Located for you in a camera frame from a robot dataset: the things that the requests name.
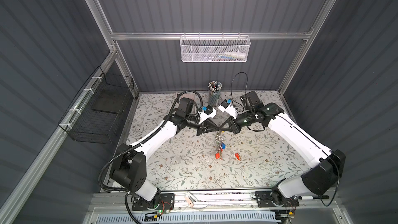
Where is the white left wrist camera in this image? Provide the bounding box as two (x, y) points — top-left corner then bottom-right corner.
(199, 106), (217, 124)

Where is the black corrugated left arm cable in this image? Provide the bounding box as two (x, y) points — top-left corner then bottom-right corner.
(98, 90), (204, 193)

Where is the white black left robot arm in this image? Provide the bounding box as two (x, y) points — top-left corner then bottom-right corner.
(109, 97), (217, 205)

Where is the black wire side basket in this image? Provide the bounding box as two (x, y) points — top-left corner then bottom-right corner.
(59, 67), (135, 145)

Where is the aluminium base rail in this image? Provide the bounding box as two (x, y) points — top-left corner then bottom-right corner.
(83, 188), (348, 224)

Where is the white wire wall basket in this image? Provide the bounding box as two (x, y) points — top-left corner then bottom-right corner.
(179, 35), (251, 63)

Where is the red key tag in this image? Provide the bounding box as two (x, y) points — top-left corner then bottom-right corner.
(234, 152), (241, 161)

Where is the clear pen cup with pens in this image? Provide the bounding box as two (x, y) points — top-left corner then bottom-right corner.
(208, 81), (222, 107)

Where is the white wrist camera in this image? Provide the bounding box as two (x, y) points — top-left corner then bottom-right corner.
(199, 106), (217, 124)
(218, 99), (238, 119)

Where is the white bottle in basket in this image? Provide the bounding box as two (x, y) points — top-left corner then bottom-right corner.
(224, 51), (247, 60)

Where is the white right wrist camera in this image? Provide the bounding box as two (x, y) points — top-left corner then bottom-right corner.
(218, 99), (238, 119)

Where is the round metal key organizer plate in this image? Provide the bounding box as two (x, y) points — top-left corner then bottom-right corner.
(215, 131), (225, 159)

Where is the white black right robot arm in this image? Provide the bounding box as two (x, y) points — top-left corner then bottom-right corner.
(218, 91), (346, 206)

